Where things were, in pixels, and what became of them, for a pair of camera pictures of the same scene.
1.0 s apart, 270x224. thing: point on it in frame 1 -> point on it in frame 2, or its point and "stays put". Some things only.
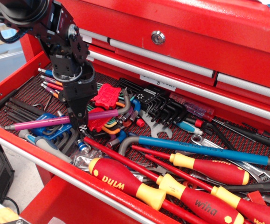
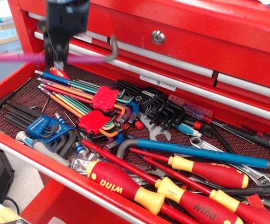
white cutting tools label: [156, 81] stays put
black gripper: [79, 87] -> [64, 19]
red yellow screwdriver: [220, 213] -> [260, 214]
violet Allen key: [120, 111] -> [111, 56]
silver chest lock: [157, 37] stays put
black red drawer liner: [191, 164] stays put
